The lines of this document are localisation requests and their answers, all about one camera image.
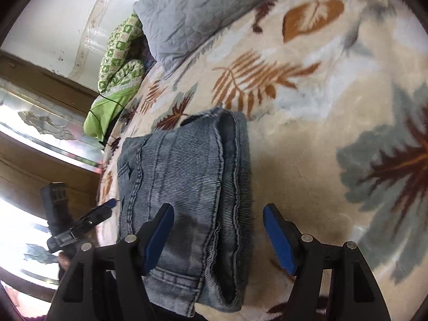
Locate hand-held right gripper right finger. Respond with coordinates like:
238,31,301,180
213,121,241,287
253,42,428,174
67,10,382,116
263,203,392,321

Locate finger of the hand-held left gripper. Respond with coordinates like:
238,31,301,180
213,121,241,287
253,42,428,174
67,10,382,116
79,198,117,232

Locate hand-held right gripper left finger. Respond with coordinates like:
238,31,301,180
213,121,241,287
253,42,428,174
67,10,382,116
47,203,175,321

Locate blue denim pants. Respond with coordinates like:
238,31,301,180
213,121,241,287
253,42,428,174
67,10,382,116
116,107,252,318

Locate wooden door with glass pane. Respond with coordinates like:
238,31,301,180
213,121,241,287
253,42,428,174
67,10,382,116
0,50,104,295

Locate lime green cloth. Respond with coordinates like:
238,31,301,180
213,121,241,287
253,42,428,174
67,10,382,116
83,83,143,141

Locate leaf printed fleece blanket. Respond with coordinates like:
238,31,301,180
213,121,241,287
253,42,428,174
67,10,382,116
95,0,428,321

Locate green white patterned blanket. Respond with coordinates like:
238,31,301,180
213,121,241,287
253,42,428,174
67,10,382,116
98,13,147,95

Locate grey quilted blanket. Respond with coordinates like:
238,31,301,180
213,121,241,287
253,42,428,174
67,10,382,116
133,0,325,71

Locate thin black cable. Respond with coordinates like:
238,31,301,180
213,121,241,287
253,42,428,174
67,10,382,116
89,87,134,148

